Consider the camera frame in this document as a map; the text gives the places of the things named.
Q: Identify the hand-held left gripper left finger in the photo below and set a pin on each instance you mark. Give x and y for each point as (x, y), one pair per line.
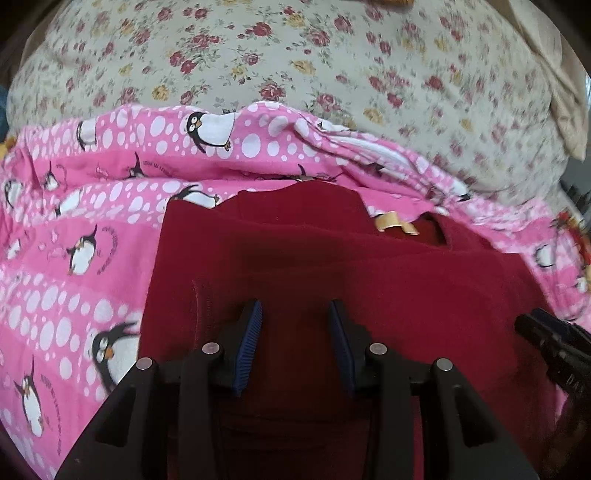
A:
(249, 337)

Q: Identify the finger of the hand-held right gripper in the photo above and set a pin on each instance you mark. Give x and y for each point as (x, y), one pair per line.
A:
(554, 344)

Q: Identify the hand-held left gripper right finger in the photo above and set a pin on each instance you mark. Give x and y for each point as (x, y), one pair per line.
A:
(340, 341)

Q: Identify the dark red garment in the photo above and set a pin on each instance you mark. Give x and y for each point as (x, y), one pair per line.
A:
(300, 258)

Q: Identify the yellow red printed cloth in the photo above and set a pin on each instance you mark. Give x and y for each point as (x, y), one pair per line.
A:
(575, 233)

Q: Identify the pink penguin print blanket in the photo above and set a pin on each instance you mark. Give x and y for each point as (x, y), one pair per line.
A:
(83, 221)

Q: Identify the beige cloth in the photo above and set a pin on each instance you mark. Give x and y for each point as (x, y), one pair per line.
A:
(561, 87)

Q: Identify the floral bed quilt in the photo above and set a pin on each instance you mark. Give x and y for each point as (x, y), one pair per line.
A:
(286, 50)

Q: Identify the orange bordered mat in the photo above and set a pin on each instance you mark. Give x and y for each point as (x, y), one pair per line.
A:
(392, 2)

